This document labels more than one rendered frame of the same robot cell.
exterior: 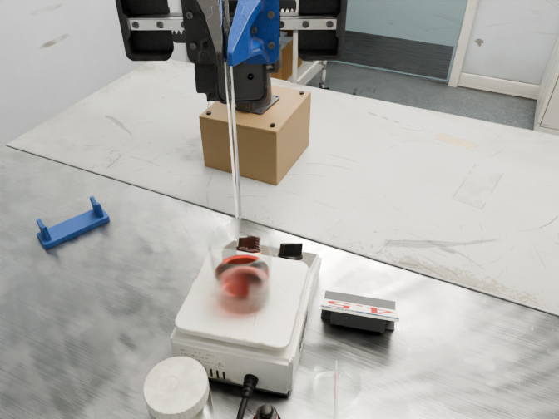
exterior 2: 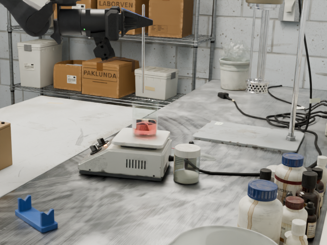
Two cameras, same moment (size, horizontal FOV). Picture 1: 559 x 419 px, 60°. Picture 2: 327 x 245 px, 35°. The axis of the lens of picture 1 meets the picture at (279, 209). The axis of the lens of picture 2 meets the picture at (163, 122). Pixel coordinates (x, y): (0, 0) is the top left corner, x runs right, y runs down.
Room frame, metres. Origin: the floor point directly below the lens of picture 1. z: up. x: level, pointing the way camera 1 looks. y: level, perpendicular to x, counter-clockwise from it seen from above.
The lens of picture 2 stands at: (0.37, 1.20, 1.34)
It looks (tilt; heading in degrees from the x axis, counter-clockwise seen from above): 15 degrees down; 266
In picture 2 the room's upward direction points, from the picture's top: 2 degrees clockwise
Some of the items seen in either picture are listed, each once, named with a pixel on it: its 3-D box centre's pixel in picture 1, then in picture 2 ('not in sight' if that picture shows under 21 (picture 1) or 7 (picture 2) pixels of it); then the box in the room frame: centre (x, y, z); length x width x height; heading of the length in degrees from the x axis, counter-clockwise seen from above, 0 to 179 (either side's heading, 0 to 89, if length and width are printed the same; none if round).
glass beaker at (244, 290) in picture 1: (244, 272); (145, 119); (0.34, 0.03, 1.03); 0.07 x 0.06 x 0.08; 73
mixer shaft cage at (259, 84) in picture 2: not in sight; (260, 48); (0.01, -0.25, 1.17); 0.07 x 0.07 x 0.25
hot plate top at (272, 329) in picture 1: (244, 294); (141, 137); (0.35, 0.04, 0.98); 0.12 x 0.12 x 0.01; 77
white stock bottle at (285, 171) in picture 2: not in sight; (290, 182); (0.05, 0.25, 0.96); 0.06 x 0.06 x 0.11
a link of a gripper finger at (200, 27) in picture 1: (201, 42); (137, 23); (0.36, 0.06, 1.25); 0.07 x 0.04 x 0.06; 0
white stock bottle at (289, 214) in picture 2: not in sight; (292, 222); (0.09, 0.39, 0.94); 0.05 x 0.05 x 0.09
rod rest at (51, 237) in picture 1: (71, 220); (35, 212); (0.55, 0.31, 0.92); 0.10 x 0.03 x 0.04; 131
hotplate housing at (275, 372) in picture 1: (253, 303); (130, 154); (0.37, 0.03, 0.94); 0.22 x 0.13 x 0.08; 167
